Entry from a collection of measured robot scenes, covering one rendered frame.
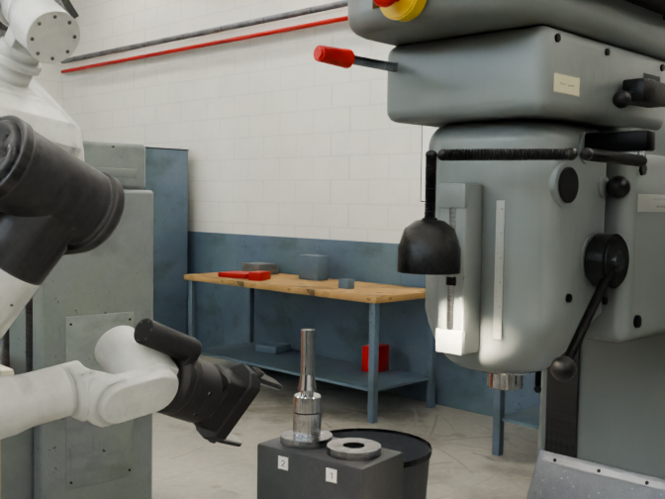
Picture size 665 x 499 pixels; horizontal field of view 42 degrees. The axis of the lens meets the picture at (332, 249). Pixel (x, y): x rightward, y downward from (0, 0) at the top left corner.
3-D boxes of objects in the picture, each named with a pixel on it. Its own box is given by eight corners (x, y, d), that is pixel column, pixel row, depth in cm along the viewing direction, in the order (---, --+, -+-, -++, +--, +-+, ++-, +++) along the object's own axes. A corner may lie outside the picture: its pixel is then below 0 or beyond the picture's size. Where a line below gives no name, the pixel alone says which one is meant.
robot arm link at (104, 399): (178, 408, 113) (80, 438, 104) (145, 370, 119) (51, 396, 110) (183, 367, 110) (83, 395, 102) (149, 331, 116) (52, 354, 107)
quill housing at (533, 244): (537, 386, 102) (545, 115, 100) (404, 361, 116) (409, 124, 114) (613, 366, 115) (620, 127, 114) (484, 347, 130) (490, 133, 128)
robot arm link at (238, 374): (225, 457, 125) (168, 442, 116) (191, 419, 131) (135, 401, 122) (274, 387, 125) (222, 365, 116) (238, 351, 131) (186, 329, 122)
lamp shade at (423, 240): (389, 272, 96) (390, 217, 96) (407, 268, 103) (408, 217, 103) (451, 275, 94) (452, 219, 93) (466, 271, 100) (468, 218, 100)
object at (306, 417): (288, 436, 146) (288, 402, 145) (300, 429, 150) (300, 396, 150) (313, 440, 144) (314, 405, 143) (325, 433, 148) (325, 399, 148)
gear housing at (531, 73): (545, 111, 96) (547, 20, 96) (381, 122, 113) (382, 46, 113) (670, 132, 120) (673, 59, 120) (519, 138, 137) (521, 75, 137)
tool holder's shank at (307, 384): (294, 395, 146) (295, 330, 145) (303, 391, 148) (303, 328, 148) (312, 397, 144) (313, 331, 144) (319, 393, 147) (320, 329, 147)
